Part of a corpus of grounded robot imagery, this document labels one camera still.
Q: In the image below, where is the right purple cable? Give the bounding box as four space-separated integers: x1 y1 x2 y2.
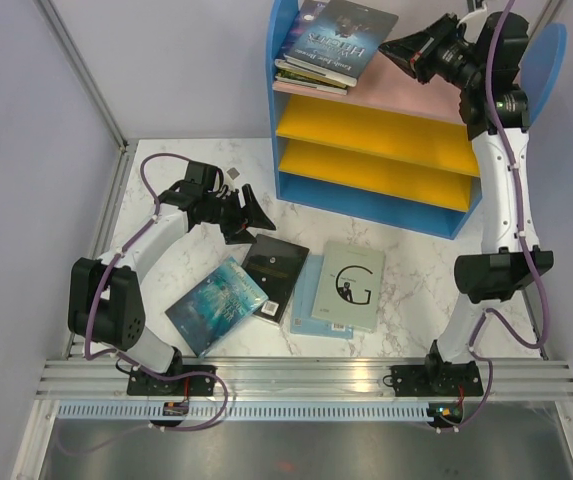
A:
465 0 552 431

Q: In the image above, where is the right aluminium frame post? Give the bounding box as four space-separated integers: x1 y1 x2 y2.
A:
514 0 565 64

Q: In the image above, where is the teal blue book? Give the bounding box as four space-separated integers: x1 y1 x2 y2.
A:
165 257 268 357

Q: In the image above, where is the blue shelf with coloured boards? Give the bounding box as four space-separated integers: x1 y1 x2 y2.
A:
264 0 568 240

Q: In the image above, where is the yellow paperback book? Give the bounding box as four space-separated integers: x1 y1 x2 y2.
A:
274 59 318 80

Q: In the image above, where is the grey book with G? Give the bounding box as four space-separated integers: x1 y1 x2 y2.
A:
311 241 385 332

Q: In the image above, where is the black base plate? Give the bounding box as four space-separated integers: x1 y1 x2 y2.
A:
126 365 217 398
390 361 484 398

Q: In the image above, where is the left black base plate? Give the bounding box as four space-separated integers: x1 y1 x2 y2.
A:
126 365 217 398

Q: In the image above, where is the light blue thin book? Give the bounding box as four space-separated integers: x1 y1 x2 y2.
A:
290 254 353 340

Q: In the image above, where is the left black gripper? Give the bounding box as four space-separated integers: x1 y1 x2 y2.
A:
202 184 275 245

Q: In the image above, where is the left aluminium frame post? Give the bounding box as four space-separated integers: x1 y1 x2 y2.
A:
34 0 128 152

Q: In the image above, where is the dark Wuthering Heights book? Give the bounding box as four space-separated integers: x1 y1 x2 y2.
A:
284 0 399 87

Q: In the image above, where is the purple Robinson Crusoe book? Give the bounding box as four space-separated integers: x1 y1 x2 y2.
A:
278 0 327 58

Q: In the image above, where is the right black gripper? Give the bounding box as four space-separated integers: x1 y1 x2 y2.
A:
378 12 483 90

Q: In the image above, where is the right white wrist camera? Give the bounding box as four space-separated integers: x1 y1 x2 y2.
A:
459 0 488 25

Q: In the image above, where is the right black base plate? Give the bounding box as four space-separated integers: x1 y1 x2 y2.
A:
390 361 484 398

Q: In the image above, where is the aluminium frame post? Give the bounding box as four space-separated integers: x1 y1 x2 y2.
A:
514 0 565 64
34 0 128 152

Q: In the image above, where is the light blue slotted cable duct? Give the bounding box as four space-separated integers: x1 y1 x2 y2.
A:
55 398 467 422

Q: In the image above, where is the black notebook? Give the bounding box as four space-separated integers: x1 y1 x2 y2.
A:
242 234 309 325

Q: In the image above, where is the green gold fantasy book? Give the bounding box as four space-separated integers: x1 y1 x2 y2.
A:
275 70 348 96

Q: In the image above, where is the aluminium mounting rail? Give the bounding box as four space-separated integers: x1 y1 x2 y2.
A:
36 357 573 402

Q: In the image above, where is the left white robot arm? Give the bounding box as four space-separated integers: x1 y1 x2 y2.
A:
67 161 276 395

